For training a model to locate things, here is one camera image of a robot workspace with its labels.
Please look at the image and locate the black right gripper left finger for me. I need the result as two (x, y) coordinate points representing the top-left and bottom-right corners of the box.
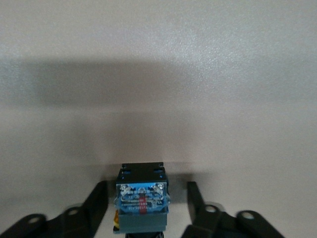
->
(0, 180), (109, 238)

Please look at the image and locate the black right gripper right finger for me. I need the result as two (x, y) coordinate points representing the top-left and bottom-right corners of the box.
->
(182, 181), (283, 238)

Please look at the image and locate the green push button switch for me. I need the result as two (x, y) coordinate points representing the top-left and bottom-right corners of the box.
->
(112, 162), (172, 236)

